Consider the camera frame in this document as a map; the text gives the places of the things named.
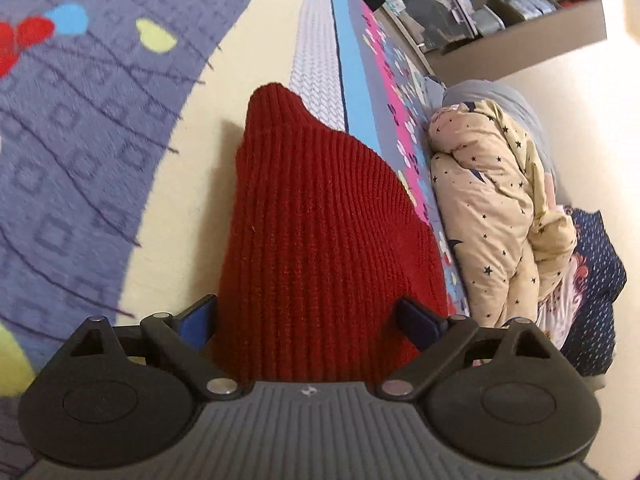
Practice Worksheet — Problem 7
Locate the grey pillow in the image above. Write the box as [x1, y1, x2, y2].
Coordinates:
[442, 79, 556, 177]

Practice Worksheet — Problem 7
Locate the wooden shelf unit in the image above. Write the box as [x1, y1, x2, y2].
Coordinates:
[424, 0, 609, 86]

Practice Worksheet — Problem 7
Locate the navy dotted pillow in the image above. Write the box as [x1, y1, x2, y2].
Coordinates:
[537, 208, 627, 377]

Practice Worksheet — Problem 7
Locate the colourful floral fleece blanket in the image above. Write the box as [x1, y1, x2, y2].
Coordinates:
[1, 0, 444, 479]

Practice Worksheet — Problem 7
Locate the red knitted sweater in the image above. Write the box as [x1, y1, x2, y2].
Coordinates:
[213, 84, 448, 382]

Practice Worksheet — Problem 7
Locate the cream star-print duvet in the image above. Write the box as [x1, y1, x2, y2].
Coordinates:
[427, 100, 577, 327]

